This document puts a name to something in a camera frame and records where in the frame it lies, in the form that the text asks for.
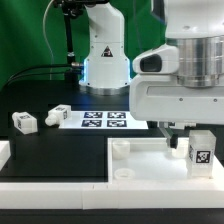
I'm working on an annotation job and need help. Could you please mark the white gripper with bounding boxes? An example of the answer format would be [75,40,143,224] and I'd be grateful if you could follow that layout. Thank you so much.
[129,75,224,149]

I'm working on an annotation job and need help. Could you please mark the white square tabletop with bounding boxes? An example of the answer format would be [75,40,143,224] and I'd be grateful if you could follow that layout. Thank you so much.
[108,138,224,181]

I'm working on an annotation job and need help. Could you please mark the fiducial marker sheet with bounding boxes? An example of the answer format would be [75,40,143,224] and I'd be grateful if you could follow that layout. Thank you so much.
[59,111,148,130]

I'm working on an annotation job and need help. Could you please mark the white fence wall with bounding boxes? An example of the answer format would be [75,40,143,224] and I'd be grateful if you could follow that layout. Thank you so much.
[0,139,224,211]

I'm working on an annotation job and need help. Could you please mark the black cables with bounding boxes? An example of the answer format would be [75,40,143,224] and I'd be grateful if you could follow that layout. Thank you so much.
[4,63,83,88]

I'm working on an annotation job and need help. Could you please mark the black camera stand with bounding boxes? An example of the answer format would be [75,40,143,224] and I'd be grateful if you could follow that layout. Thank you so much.
[53,0,110,85]

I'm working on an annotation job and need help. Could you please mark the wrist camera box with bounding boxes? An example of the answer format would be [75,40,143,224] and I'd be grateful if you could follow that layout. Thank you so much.
[132,44,179,74]

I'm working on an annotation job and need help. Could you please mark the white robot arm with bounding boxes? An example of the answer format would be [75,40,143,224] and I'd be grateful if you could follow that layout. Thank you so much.
[129,0,224,148]

